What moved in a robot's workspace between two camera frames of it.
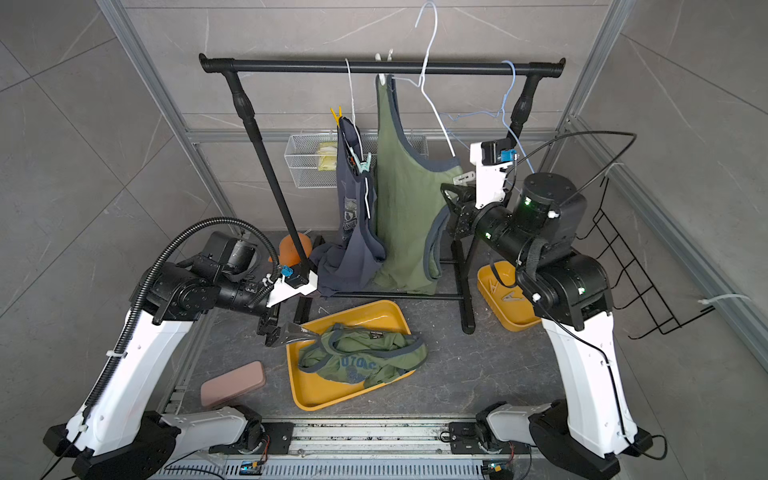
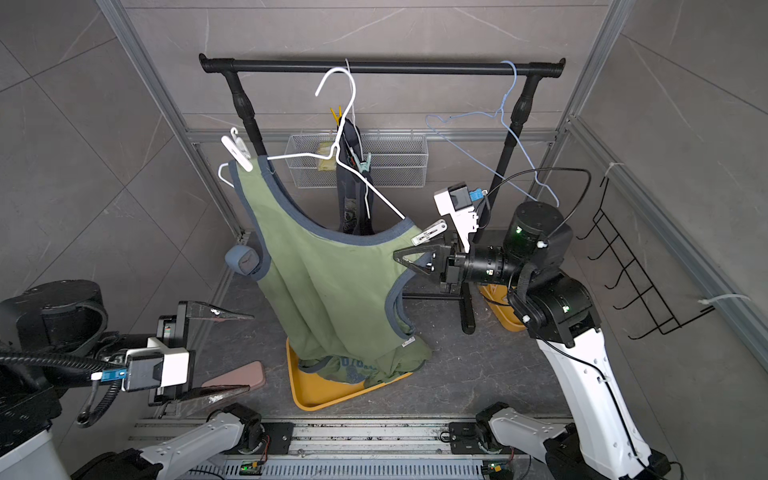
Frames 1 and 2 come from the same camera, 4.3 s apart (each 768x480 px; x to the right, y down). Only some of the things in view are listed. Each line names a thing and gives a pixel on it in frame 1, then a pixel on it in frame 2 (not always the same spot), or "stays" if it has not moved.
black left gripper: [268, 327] → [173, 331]
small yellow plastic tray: [507, 303] stays
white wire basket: [311, 161] stays
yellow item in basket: [327, 157] stays
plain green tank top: [411, 186] → [331, 294]
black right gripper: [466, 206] → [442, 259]
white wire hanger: [422, 80] → [334, 150]
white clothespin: [462, 180] → [429, 233]
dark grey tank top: [358, 248] stays
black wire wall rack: [608, 233] stays
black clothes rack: [526, 109] stays
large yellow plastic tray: [312, 391] stays
